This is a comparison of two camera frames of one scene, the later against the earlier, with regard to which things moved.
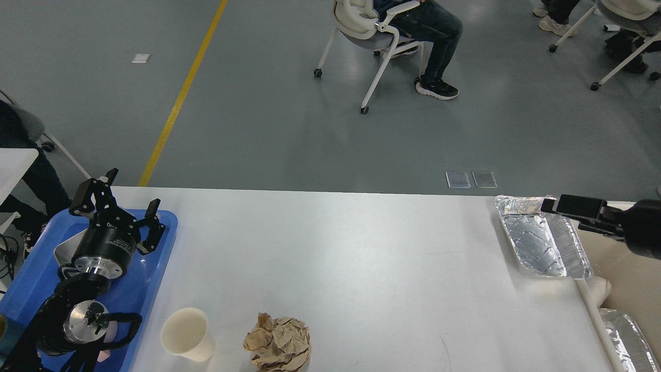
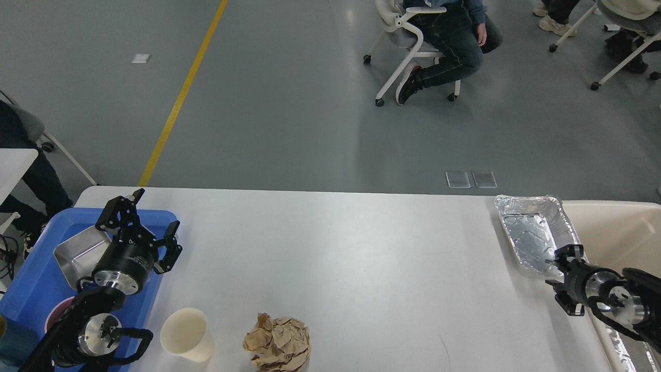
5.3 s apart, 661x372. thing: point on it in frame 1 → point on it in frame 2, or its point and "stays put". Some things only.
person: x=429 y=21 → x=464 y=34
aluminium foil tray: x=548 y=245 stays put
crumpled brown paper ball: x=281 y=344 stays put
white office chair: x=358 y=25 → x=391 y=15
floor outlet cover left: x=458 y=180 stays put
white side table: x=14 y=164 stays put
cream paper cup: x=183 y=331 stays put
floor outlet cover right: x=484 y=180 stays put
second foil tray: x=634 y=350 stays put
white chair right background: x=642 y=16 stays put
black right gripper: x=642 y=226 → x=570 y=294
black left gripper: x=105 y=250 → x=122 y=267
